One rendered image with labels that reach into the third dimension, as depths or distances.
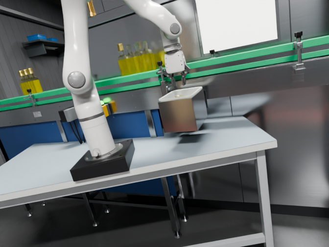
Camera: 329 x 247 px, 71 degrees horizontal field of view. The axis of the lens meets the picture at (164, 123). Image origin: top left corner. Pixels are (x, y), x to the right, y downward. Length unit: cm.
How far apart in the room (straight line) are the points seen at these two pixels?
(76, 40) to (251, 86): 85
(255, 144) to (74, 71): 83
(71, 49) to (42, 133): 107
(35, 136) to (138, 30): 117
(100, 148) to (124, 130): 43
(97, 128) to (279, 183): 121
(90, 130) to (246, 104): 93
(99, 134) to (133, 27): 81
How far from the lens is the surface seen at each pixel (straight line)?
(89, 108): 107
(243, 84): 126
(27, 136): 218
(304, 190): 175
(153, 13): 111
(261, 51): 126
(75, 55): 107
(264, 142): 111
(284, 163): 164
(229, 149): 106
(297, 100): 150
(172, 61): 117
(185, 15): 149
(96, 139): 109
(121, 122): 148
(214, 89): 128
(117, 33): 172
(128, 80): 138
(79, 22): 111
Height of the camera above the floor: 119
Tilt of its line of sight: 16 degrees down
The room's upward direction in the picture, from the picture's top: 12 degrees counter-clockwise
